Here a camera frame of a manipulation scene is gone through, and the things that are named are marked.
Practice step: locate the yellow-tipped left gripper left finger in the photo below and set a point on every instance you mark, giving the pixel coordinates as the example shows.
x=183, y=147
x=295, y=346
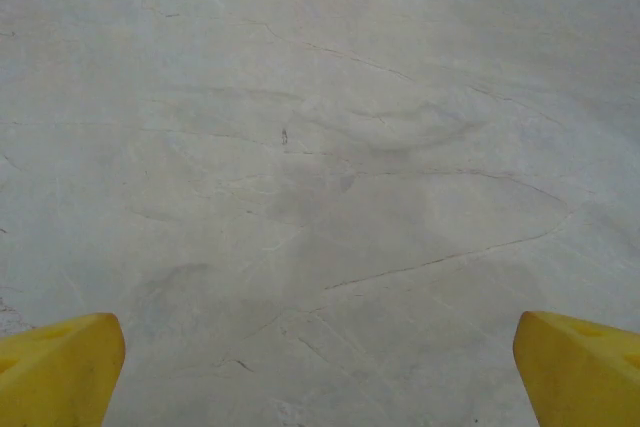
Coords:
x=55, y=372

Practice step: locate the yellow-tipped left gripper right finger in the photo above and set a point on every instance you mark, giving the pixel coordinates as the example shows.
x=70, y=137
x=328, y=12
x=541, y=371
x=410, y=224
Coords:
x=580, y=377

